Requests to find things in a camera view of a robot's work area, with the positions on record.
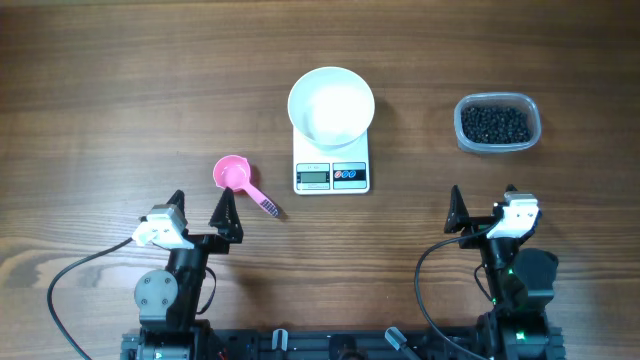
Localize black beans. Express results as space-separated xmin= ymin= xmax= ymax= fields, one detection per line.
xmin=461 ymin=105 xmax=532 ymax=144

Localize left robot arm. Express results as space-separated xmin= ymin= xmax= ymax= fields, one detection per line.
xmin=120 ymin=187 xmax=244 ymax=360

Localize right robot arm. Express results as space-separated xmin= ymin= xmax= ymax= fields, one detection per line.
xmin=444 ymin=185 xmax=566 ymax=360

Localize white bowl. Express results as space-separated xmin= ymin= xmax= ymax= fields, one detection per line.
xmin=287 ymin=66 xmax=376 ymax=148

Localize white digital kitchen scale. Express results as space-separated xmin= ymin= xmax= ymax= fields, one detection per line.
xmin=293 ymin=130 xmax=371 ymax=195

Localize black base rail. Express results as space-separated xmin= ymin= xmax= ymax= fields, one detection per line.
xmin=119 ymin=327 xmax=566 ymax=360

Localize clear plastic container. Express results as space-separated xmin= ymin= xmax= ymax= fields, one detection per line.
xmin=454 ymin=92 xmax=542 ymax=154

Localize left black cable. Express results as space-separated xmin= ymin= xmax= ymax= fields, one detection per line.
xmin=46 ymin=237 xmax=136 ymax=360

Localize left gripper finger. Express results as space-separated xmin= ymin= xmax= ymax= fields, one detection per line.
xmin=209 ymin=187 xmax=244 ymax=243
xmin=166 ymin=190 xmax=185 ymax=218

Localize right black cable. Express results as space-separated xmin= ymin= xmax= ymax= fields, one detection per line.
xmin=413 ymin=219 xmax=501 ymax=360

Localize black cable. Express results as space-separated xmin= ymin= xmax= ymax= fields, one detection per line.
xmin=413 ymin=219 xmax=501 ymax=360
xmin=46 ymin=237 xmax=136 ymax=360

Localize pink measuring scoop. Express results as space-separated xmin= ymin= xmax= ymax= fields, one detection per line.
xmin=212 ymin=155 xmax=280 ymax=217

